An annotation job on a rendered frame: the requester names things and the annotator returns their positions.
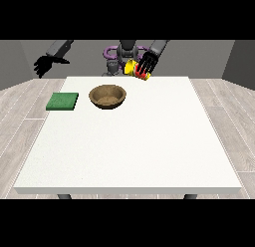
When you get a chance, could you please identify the yellow cup with melon print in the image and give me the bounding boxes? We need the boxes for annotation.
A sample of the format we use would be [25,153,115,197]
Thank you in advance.
[124,58,151,82]

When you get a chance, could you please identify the grey robot trunk purple rings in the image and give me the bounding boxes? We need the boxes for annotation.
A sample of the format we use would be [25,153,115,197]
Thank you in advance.
[102,40,149,78]

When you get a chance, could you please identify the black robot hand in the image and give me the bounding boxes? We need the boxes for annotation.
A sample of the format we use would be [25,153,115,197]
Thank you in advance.
[33,55,71,80]
[136,50,160,77]

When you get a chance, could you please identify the brown wooden bowl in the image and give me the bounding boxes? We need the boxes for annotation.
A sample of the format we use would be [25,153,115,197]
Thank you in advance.
[88,84,128,111]

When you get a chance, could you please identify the green square pad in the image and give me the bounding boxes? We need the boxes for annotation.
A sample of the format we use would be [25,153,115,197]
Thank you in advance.
[45,92,80,112]

